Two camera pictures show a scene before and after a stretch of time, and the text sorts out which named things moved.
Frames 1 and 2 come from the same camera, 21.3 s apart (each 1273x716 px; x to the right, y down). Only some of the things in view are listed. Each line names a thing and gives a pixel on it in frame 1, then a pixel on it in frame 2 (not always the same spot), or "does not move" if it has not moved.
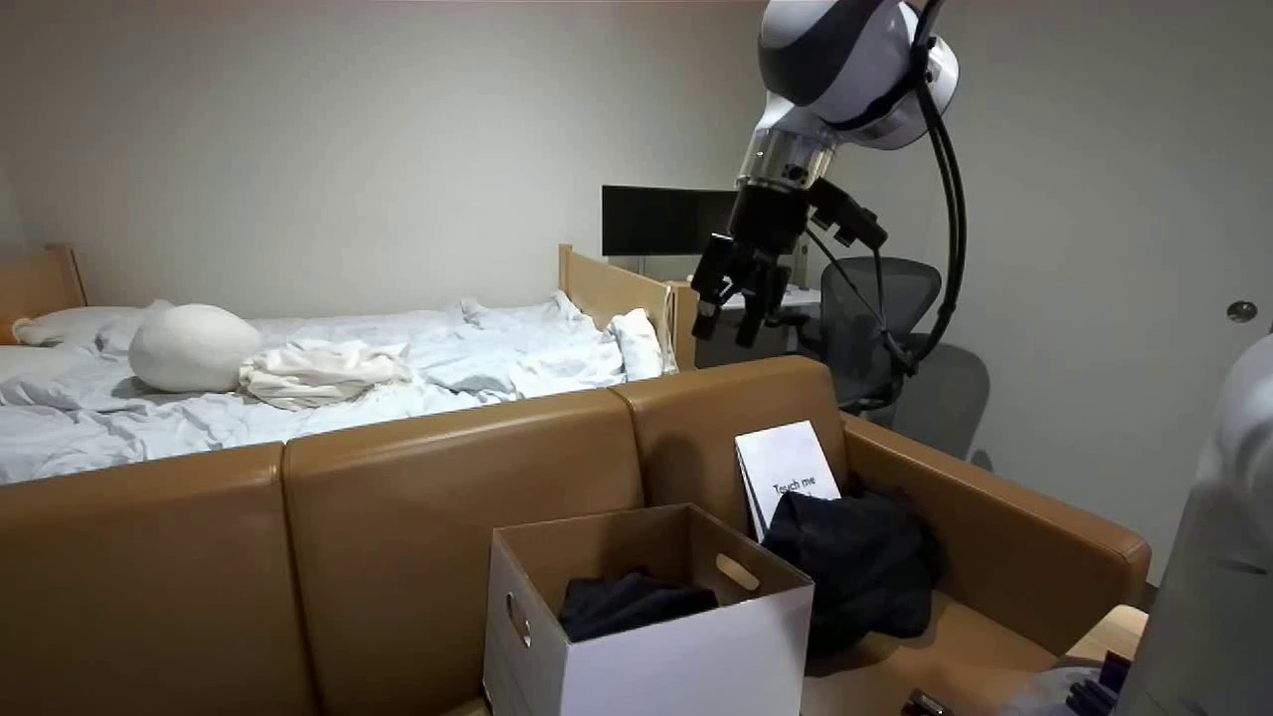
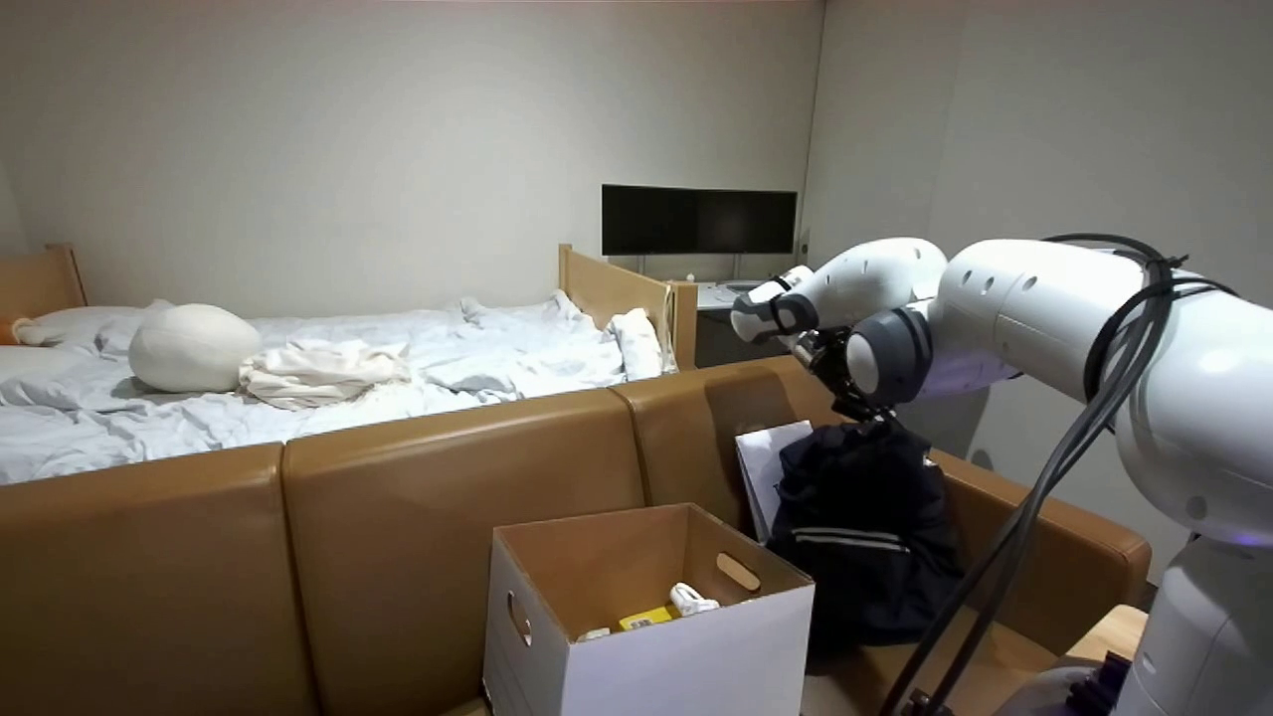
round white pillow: [193, 348] does not move
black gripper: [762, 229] → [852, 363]
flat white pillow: [79, 325] does not move
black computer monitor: [661, 219] does not move
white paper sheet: [783, 462] does not move
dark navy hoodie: [621, 597] → [874, 527]
